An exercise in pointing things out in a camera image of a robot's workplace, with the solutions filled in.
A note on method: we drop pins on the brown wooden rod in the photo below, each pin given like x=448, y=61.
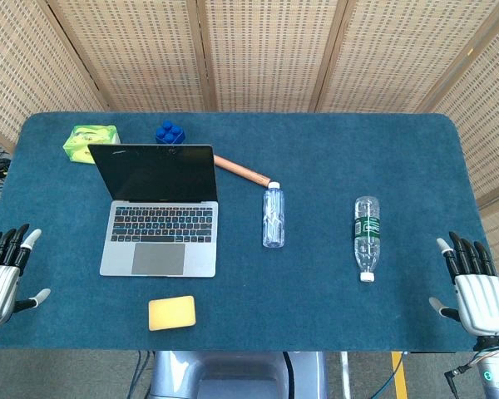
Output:
x=241, y=169

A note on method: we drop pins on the blue table mat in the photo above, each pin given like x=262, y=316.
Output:
x=299, y=299

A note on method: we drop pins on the white table leg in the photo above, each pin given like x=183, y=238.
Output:
x=345, y=374

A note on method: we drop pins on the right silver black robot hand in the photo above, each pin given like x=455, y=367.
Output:
x=480, y=303

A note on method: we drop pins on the clear bottle with green label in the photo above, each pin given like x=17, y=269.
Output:
x=367, y=237

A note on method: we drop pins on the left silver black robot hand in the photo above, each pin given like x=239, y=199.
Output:
x=0, y=287

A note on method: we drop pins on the bamboo folding screen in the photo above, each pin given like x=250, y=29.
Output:
x=266, y=54

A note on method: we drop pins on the green tissue pack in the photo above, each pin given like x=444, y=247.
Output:
x=89, y=141

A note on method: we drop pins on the yellow sponge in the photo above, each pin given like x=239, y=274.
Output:
x=172, y=312

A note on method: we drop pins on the silver laptop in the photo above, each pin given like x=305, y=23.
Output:
x=158, y=178

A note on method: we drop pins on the clear unlabelled plastic bottle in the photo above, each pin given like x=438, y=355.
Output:
x=273, y=216

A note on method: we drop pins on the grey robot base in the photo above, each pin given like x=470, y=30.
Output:
x=233, y=374

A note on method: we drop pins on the blue building block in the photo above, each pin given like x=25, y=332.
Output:
x=170, y=134

